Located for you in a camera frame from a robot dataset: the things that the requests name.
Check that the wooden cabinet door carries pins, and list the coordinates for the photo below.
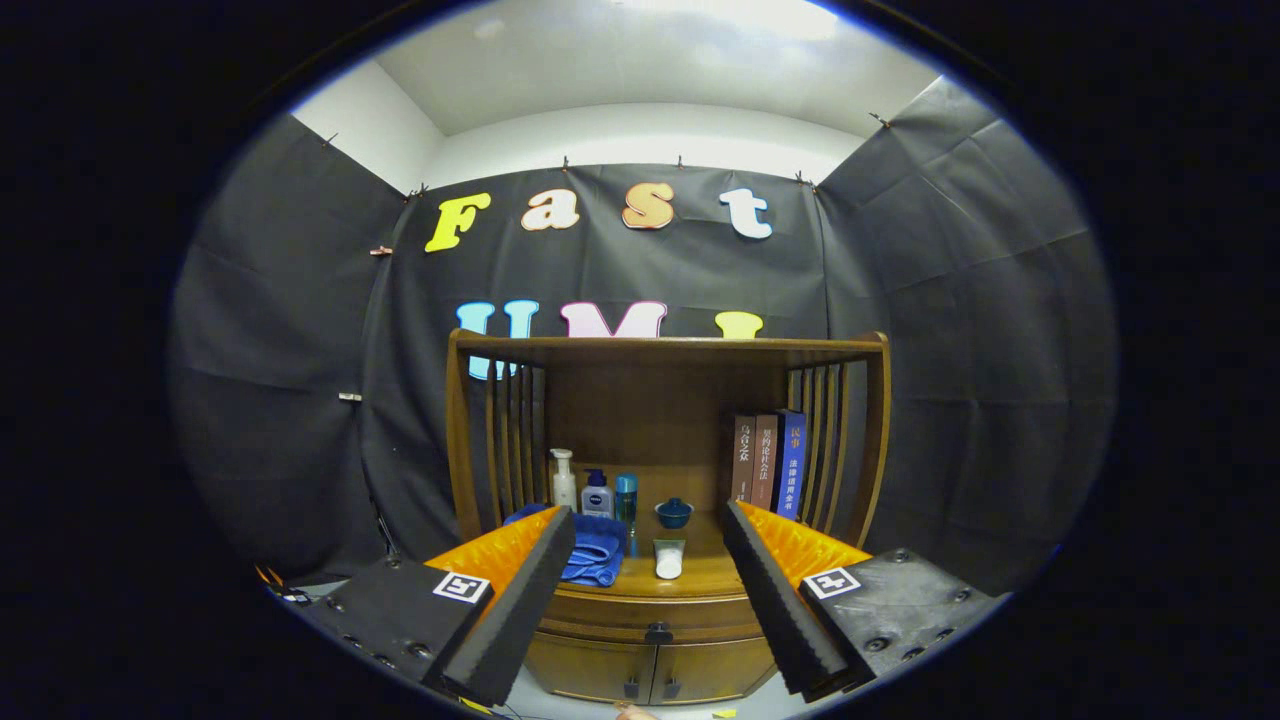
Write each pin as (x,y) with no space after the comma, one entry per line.
(715,670)
(590,668)

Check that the blue folded towel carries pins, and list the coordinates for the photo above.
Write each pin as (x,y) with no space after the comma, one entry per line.
(595,550)

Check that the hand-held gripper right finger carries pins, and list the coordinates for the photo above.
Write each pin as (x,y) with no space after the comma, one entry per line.
(775,610)

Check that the wooden drawer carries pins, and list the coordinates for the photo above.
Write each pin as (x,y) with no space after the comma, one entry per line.
(600,612)

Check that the dark brown book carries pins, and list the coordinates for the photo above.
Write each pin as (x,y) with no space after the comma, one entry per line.
(743,460)

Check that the blue lidded teacup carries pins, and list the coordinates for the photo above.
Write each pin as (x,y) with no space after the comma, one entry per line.
(673,515)

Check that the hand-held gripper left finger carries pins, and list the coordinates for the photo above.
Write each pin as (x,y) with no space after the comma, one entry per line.
(520,610)

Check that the reddish brown book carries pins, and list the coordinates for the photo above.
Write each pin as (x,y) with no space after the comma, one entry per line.
(765,465)

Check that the teal slim bottle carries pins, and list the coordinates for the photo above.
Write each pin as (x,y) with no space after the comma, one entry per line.
(626,495)

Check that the white pump bottle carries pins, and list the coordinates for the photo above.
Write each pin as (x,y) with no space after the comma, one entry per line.
(564,490)

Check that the wooden cabinet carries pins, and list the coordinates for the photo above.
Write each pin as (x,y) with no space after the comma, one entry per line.
(650,400)

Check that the blue capped lotion bottle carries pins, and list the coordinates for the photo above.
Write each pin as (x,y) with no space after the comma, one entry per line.
(597,498)

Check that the wooden countertop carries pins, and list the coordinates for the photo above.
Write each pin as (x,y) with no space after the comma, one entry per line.
(700,580)

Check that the blue book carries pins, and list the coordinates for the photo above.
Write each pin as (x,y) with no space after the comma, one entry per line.
(791,470)

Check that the white squeeze tube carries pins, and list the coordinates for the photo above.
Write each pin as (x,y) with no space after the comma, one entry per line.
(668,560)

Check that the black backdrop cloth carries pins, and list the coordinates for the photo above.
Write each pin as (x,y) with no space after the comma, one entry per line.
(650,270)

